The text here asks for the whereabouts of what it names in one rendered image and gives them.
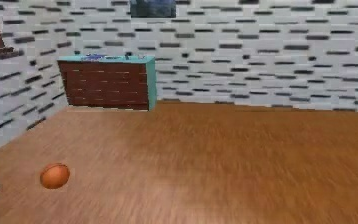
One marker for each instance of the blue decoration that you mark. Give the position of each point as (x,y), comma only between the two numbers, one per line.
(93,57)

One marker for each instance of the small black object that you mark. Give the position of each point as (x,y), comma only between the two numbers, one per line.
(128,54)

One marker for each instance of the teal and brown chest of drawers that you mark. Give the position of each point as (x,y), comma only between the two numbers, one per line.
(108,85)

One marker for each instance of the orange ball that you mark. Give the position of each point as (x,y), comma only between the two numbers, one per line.
(54,176)

